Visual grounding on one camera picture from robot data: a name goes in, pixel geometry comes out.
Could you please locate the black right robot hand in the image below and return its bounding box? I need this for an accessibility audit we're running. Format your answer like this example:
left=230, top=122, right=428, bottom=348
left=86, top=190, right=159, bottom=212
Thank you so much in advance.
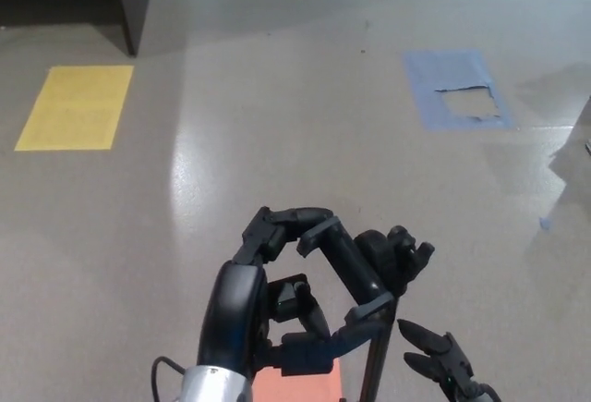
left=397, top=318, right=502, bottom=402

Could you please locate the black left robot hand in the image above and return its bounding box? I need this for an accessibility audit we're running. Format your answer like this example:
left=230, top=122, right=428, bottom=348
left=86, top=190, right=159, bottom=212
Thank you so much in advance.
left=197, top=206, right=384, bottom=378

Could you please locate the black telescopic phone stand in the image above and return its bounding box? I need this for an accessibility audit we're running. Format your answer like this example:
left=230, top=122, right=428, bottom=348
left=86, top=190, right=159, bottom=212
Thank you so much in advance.
left=295, top=216, right=436, bottom=402

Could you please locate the orange paper sheet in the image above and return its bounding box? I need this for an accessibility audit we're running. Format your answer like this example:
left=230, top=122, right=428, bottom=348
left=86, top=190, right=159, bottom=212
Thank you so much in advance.
left=252, top=356, right=345, bottom=402

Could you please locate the yellow paper sheet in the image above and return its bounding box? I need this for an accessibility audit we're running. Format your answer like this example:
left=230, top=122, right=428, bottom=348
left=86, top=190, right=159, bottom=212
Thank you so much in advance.
left=13, top=65, right=135, bottom=152

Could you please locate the torn blue tape patch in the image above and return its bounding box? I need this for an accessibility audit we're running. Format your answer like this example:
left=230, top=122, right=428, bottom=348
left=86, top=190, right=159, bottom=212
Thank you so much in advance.
left=401, top=49, right=515, bottom=133

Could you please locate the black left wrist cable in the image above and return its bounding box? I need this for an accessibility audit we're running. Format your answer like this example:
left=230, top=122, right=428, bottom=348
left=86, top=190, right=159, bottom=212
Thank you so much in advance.
left=151, top=356, right=187, bottom=402

